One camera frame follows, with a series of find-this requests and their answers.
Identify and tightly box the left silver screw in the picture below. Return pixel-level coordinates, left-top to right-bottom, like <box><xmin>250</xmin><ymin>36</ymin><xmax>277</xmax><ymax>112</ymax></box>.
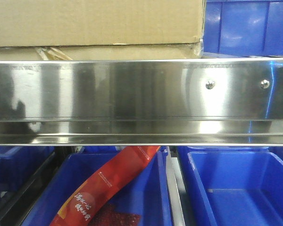
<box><xmin>205</xmin><ymin>80</ymin><xmax>216</xmax><ymax>90</ymax></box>

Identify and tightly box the steel divider bar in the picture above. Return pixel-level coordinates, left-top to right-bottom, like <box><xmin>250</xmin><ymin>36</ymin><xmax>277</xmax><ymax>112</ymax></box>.
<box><xmin>166</xmin><ymin>146</ymin><xmax>185</xmax><ymax>226</ymax></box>

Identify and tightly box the lower left blue bin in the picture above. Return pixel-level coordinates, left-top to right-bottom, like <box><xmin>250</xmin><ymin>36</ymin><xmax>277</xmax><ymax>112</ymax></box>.
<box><xmin>0</xmin><ymin>145</ymin><xmax>56</xmax><ymax>212</ymax></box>

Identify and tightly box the lower middle blue bin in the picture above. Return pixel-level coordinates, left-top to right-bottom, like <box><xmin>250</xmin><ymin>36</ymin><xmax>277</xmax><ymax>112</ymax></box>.
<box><xmin>22</xmin><ymin>146</ymin><xmax>172</xmax><ymax>226</ymax></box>

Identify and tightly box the silver screw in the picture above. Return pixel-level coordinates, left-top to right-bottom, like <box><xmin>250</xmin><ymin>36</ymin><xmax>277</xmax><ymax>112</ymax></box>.
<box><xmin>205</xmin><ymin>80</ymin><xmax>216</xmax><ymax>90</ymax></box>
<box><xmin>260</xmin><ymin>79</ymin><xmax>270</xmax><ymax>89</ymax></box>

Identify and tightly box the stainless steel shelf rail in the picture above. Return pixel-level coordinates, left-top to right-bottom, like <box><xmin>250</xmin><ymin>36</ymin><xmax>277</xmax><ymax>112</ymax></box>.
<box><xmin>0</xmin><ymin>58</ymin><xmax>283</xmax><ymax>146</ymax></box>

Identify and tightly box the lower right blue bin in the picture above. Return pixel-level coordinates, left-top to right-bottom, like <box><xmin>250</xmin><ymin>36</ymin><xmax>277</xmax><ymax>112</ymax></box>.
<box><xmin>178</xmin><ymin>146</ymin><xmax>283</xmax><ymax>226</ymax></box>

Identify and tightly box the right silver screw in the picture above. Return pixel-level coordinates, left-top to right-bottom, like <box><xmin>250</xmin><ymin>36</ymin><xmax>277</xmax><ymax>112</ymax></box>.
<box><xmin>260</xmin><ymin>79</ymin><xmax>270</xmax><ymax>89</ymax></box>

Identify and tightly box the upper right blue bin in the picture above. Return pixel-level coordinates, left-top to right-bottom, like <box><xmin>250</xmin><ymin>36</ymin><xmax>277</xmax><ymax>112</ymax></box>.
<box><xmin>203</xmin><ymin>0</ymin><xmax>283</xmax><ymax>56</ymax></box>

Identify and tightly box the brown cardboard carton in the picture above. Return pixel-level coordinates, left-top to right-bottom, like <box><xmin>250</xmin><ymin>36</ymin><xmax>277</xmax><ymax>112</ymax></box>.
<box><xmin>0</xmin><ymin>0</ymin><xmax>206</xmax><ymax>61</ymax></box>

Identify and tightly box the dark red textured packet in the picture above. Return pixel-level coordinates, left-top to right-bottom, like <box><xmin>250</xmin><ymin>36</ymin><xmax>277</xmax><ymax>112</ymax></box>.
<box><xmin>88</xmin><ymin>203</ymin><xmax>141</xmax><ymax>226</ymax></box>

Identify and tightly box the blue bin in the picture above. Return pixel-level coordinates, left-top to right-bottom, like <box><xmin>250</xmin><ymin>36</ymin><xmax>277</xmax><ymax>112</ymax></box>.
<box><xmin>22</xmin><ymin>146</ymin><xmax>172</xmax><ymax>226</ymax></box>
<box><xmin>0</xmin><ymin>145</ymin><xmax>56</xmax><ymax>212</ymax></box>
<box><xmin>178</xmin><ymin>146</ymin><xmax>283</xmax><ymax>226</ymax></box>
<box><xmin>203</xmin><ymin>0</ymin><xmax>283</xmax><ymax>56</ymax></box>

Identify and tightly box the red snack package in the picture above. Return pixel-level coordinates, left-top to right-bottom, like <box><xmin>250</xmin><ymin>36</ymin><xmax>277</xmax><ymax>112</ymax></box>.
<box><xmin>50</xmin><ymin>145</ymin><xmax>160</xmax><ymax>226</ymax></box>

